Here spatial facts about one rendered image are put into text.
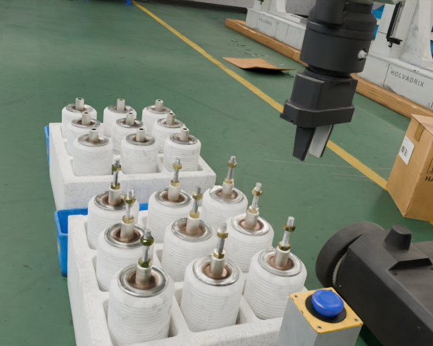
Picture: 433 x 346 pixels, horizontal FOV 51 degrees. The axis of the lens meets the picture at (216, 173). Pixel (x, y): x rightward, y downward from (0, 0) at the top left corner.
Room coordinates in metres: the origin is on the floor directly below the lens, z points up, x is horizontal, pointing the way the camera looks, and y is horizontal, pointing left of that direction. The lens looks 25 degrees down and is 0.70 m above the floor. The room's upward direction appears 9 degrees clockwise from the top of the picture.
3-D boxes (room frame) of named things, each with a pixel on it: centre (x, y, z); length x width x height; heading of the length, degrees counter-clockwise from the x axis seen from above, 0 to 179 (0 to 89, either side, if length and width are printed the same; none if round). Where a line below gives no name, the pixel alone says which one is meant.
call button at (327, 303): (0.46, -0.17, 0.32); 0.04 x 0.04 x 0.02
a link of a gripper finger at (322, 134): (0.65, -0.15, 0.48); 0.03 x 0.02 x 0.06; 41
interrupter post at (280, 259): (0.64, -0.13, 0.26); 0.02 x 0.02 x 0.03
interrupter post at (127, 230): (0.64, 0.13, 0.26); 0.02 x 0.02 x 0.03
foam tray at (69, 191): (1.18, 0.26, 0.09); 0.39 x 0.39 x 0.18; 27
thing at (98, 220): (0.75, 0.18, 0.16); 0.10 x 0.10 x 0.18
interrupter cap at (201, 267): (0.59, -0.02, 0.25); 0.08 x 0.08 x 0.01
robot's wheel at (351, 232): (0.91, -0.37, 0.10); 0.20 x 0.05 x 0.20; 114
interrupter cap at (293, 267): (0.64, -0.13, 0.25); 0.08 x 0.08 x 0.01
